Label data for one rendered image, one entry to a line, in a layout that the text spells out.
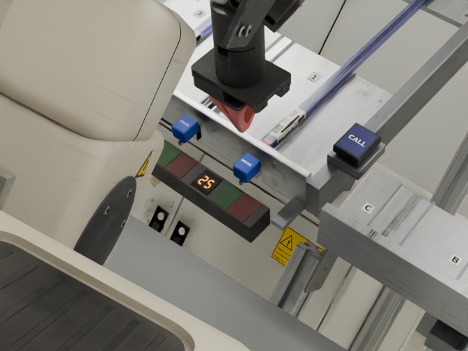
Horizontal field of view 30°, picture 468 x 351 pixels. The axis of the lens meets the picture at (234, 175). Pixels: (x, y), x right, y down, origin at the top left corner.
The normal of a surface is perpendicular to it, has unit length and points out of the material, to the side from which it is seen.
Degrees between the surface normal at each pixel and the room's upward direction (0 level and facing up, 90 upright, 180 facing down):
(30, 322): 0
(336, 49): 90
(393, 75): 90
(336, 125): 45
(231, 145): 135
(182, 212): 90
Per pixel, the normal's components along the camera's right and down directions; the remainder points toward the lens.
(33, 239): 0.42, -0.87
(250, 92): -0.04, -0.63
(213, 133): -0.66, 0.62
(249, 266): -0.50, 0.00
